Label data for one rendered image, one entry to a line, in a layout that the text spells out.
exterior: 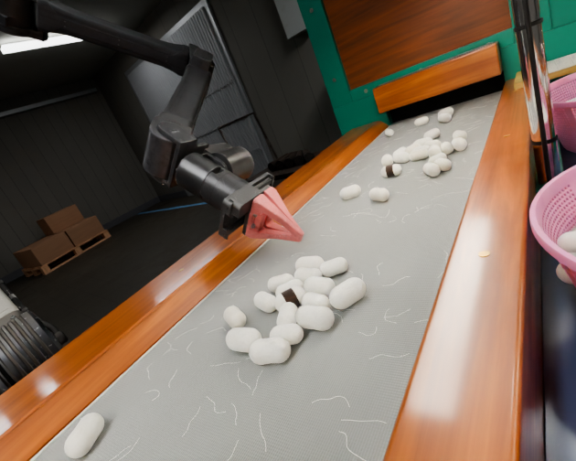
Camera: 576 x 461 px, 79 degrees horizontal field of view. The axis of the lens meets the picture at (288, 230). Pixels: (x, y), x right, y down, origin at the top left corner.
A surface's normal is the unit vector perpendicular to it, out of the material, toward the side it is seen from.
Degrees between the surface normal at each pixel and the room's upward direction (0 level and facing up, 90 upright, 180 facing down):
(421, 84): 90
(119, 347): 45
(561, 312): 0
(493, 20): 90
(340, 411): 0
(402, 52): 90
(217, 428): 0
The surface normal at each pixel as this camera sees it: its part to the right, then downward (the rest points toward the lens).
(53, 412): 0.29, -0.69
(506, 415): -0.37, -0.87
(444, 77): -0.50, 0.49
